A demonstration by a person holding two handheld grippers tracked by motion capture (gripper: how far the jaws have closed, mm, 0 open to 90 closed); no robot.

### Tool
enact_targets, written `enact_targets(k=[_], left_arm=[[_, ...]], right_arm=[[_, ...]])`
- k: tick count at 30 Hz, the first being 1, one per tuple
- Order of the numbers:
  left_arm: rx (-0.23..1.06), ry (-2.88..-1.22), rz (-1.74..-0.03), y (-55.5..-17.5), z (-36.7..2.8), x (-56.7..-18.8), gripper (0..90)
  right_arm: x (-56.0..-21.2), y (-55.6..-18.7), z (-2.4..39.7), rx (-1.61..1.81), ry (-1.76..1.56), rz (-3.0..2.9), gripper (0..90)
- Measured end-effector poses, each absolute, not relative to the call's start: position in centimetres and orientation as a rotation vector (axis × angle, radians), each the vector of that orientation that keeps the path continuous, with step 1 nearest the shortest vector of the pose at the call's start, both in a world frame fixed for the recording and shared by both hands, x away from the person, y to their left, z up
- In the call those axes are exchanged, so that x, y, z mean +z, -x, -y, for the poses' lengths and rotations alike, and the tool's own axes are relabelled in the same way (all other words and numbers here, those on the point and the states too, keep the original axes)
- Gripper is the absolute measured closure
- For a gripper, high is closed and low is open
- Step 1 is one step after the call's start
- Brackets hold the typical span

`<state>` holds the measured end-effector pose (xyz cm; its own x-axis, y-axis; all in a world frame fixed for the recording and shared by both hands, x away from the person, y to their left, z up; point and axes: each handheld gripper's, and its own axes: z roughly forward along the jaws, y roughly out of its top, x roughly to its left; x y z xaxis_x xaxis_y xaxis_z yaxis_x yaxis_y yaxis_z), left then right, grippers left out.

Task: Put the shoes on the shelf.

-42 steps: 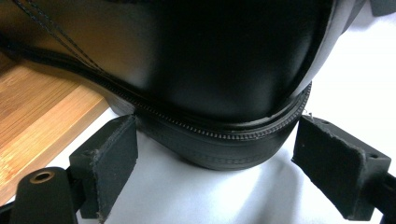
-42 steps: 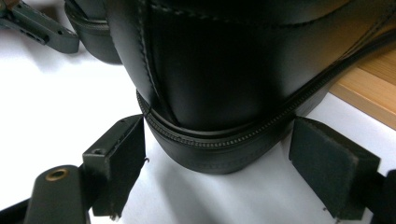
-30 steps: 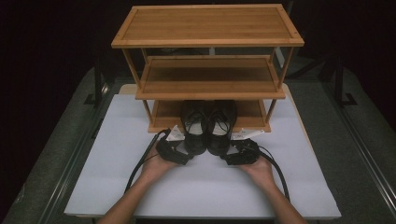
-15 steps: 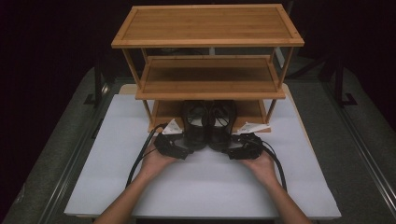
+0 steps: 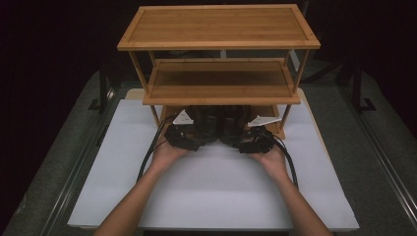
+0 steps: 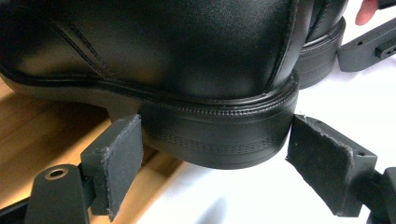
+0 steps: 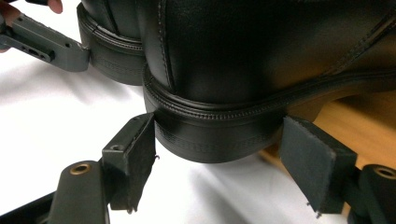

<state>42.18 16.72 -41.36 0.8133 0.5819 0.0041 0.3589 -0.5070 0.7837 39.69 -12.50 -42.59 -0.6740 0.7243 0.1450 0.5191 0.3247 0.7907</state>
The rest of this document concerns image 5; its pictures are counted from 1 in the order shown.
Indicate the black metal stand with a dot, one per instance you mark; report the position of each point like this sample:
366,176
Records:
358,88
103,88

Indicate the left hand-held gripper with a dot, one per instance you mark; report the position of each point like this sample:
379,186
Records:
182,137

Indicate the black leather lace-up shoe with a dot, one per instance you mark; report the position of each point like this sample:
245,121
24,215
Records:
206,128
232,129

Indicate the bamboo three-tier shoe rack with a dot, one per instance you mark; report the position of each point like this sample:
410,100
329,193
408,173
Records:
218,28

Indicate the white table mat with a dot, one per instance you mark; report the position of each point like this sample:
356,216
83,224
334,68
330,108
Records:
213,193

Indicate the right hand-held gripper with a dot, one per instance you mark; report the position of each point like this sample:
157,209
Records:
259,142

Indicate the person's right hand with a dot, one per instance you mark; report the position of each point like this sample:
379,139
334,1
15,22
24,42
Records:
275,162

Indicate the person's left hand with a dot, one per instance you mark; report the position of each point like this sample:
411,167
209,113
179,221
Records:
164,155

